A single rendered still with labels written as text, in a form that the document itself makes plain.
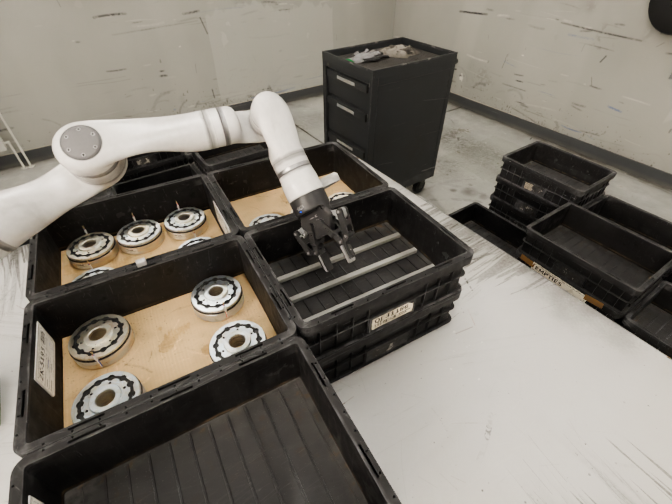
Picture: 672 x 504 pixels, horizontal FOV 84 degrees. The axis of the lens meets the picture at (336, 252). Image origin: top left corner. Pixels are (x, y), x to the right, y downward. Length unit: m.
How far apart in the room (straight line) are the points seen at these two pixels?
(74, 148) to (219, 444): 0.52
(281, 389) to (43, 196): 0.51
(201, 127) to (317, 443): 0.56
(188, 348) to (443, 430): 0.51
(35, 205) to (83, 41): 2.94
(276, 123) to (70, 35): 3.00
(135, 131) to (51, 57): 2.96
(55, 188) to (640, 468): 1.14
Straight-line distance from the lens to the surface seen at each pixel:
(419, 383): 0.86
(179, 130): 0.73
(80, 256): 1.04
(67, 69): 3.69
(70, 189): 0.80
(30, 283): 0.90
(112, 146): 0.72
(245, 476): 0.65
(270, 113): 0.74
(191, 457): 0.68
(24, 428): 0.69
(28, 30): 3.64
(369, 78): 2.03
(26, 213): 0.78
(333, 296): 0.81
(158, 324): 0.84
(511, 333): 1.00
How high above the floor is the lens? 1.44
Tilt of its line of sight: 42 degrees down
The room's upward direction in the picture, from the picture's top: straight up
